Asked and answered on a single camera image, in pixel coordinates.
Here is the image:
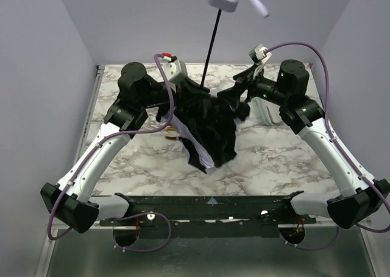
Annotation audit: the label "purple umbrella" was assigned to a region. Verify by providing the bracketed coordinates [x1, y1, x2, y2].
[155, 0, 271, 176]

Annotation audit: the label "mint green umbrella case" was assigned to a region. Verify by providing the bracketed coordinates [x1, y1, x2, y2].
[253, 97, 283, 125]

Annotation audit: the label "yellow handled pliers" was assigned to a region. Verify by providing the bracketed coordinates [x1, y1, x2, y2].
[164, 134, 180, 141]

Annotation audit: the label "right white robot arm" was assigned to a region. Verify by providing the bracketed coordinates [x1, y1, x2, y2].
[217, 60, 389, 229]

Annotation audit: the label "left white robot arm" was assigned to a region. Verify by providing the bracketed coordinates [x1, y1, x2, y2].
[40, 54, 188, 233]

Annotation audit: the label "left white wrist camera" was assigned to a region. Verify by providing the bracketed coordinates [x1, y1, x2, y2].
[161, 52, 188, 85]

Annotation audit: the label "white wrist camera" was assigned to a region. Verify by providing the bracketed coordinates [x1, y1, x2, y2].
[161, 52, 188, 85]
[249, 44, 272, 78]

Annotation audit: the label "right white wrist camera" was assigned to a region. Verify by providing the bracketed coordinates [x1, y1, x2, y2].
[249, 44, 272, 78]

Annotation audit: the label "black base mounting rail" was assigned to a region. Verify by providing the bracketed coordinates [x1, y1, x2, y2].
[100, 195, 316, 239]

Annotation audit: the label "aluminium extrusion frame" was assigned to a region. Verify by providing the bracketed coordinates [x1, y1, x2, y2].
[275, 216, 371, 229]

